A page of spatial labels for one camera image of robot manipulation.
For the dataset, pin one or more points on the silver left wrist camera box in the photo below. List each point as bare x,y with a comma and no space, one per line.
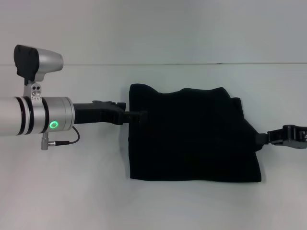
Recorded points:
38,63

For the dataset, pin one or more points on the black shirt with FREE print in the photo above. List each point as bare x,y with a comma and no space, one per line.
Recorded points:
192,134

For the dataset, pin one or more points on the silver camera mount bracket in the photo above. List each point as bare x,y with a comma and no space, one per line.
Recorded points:
34,92

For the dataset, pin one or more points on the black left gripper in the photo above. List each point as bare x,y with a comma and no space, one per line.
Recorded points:
96,113

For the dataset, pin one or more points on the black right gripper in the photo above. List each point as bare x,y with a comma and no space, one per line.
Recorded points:
295,136

